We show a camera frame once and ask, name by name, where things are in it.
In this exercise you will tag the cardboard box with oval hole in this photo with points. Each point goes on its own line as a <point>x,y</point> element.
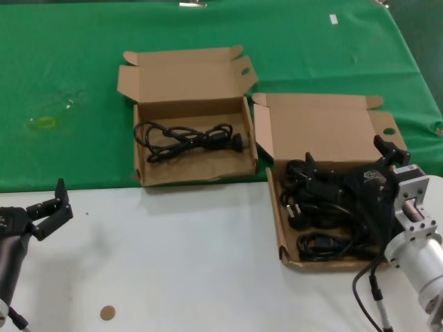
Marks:
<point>194,169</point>

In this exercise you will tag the white tape strip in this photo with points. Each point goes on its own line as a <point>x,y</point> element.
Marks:
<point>333,19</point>

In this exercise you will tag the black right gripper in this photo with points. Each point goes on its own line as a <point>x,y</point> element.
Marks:
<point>372,186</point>

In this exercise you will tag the clear plastic bag yellow print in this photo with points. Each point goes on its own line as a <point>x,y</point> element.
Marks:
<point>43,122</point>

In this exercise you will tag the cardboard box with round hole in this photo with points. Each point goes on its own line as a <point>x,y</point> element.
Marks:
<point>322,131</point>

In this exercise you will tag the green tablecloth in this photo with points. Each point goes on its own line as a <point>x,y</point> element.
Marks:
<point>69,52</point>

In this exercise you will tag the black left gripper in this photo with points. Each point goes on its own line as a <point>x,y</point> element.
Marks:
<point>12,223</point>

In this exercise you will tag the round brown cardboard disc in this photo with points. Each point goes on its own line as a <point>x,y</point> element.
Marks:
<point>107,313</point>

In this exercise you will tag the metal cloth clip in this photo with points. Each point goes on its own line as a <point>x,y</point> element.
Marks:
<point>192,4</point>
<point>380,2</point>

